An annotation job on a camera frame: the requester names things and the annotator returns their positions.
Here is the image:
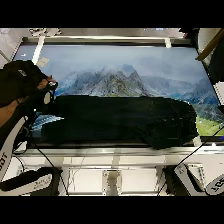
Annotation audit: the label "black pants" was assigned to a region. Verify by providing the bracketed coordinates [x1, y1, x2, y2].
[41, 94, 200, 150]

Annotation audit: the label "black garment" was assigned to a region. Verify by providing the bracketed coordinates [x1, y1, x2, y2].
[0, 59, 52, 108]

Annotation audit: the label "silver frame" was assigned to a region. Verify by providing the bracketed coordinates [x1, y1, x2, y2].
[0, 34, 224, 197]

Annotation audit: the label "black cable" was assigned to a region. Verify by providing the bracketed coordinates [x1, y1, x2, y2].
[27, 132, 69, 197]
[155, 125, 224, 197]

